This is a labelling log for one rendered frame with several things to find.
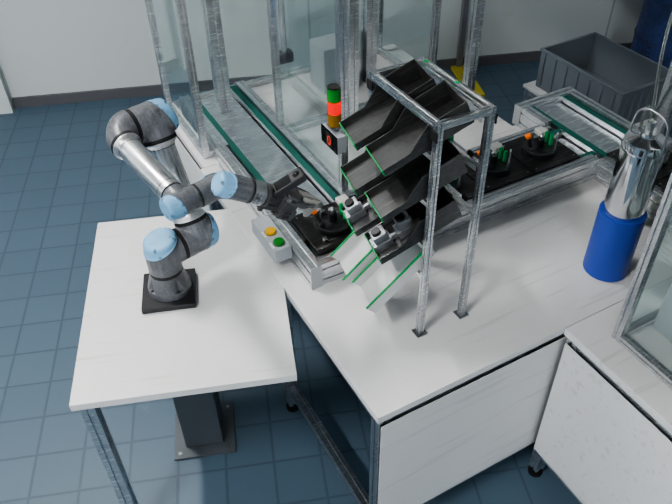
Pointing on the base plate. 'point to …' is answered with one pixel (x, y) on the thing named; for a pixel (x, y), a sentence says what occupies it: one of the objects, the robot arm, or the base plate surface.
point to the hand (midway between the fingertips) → (320, 202)
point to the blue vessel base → (611, 246)
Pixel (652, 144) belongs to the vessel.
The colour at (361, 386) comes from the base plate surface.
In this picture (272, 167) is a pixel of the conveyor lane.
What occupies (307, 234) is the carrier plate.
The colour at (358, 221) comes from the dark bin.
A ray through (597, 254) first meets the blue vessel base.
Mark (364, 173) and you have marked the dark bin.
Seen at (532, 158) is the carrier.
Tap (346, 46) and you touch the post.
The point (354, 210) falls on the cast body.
